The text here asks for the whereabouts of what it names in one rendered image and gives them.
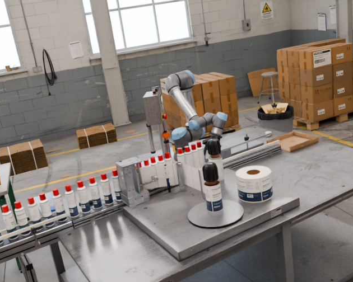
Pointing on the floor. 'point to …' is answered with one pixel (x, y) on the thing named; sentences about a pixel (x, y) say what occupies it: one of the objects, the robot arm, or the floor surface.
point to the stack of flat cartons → (23, 156)
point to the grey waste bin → (284, 126)
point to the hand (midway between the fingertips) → (205, 160)
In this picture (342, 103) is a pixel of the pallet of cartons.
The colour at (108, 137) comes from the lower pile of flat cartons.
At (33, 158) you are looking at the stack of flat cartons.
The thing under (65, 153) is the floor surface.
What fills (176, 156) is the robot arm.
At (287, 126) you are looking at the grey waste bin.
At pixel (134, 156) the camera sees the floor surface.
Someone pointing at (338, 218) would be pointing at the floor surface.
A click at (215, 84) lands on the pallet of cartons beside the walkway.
